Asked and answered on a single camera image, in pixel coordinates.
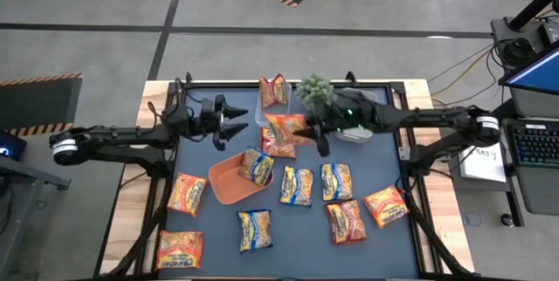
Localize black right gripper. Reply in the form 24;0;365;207
291;95;383;158

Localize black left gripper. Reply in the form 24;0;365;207
191;97;251;152

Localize orange Maruchan ramen packet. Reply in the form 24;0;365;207
155;230;205;271
362;185;411;230
166;172;208;219
263;113;314;147

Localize dark red Maruchan ramen packet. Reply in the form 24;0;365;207
258;72;290;110
324;198;367;246
260;127;298;161

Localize blue Maruchan ramen packet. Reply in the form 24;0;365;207
237;209;274;253
321;162;354;202
238;146;275;188
279;165;314;208

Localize clear plastic bin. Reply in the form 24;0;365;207
254;80;293;129

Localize green succulent in pot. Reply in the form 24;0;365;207
295;72;336;114

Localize orange plastic bin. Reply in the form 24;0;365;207
207;150;275;206

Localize white paper sheet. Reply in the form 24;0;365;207
458;140;507;184

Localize grey side desk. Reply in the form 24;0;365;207
0;154;72;281

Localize grey stand base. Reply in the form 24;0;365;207
491;17;559;55

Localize black device with blue light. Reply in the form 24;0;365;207
0;130;28;162

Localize black computer keyboard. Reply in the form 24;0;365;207
501;117;559;168

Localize monitor with blue screen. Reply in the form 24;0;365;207
498;38;559;97

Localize grey equipment cart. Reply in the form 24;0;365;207
453;84;559;217

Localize black stand pole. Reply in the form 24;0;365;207
508;0;559;31

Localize tan floor cable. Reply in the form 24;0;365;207
430;49;494;99

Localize black floor cable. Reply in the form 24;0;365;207
426;43;495;85

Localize black coiled cable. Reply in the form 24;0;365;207
500;36;536;68

